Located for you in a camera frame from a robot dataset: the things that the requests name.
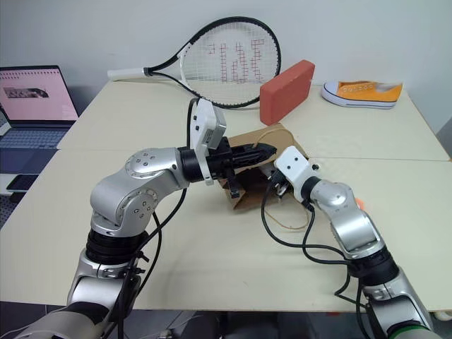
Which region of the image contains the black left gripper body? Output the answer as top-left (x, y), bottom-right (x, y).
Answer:
top-left (206, 138), bottom-right (249, 201)

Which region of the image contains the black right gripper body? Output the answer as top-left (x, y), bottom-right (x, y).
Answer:
top-left (268, 169), bottom-right (292, 197)

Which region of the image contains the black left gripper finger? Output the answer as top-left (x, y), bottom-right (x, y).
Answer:
top-left (243, 153), bottom-right (275, 166)
top-left (243, 142), bottom-right (278, 155)

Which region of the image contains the brown paper bag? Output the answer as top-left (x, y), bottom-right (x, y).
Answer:
top-left (218, 122), bottom-right (311, 231)

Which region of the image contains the red brick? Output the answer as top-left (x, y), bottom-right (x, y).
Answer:
top-left (259, 59), bottom-right (316, 126)

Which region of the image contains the black and white tennis racket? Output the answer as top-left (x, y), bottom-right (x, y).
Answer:
top-left (107, 16), bottom-right (283, 110)

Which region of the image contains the yellow canvas sneaker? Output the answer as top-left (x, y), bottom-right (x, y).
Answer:
top-left (321, 80), bottom-right (404, 110)

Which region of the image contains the open laptop computer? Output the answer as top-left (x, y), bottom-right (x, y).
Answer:
top-left (0, 65), bottom-right (80, 150)

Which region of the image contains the black smartphone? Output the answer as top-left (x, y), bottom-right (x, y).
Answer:
top-left (6, 174), bottom-right (40, 192)

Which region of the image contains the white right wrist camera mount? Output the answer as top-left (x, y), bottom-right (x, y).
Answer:
top-left (274, 145), bottom-right (319, 204)

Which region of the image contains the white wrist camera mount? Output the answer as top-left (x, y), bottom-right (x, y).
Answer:
top-left (186, 97), bottom-right (227, 187)
top-left (274, 145), bottom-right (319, 204)

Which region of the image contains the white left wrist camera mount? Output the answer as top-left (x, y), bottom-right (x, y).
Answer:
top-left (186, 97), bottom-right (227, 187)

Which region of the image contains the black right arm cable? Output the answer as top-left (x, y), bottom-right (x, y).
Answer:
top-left (260, 182), bottom-right (375, 339)

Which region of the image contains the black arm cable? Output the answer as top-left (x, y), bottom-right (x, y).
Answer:
top-left (260, 182), bottom-right (375, 339)
top-left (114, 187), bottom-right (188, 339)

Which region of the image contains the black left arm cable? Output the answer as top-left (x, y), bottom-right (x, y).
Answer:
top-left (114, 187), bottom-right (188, 339)

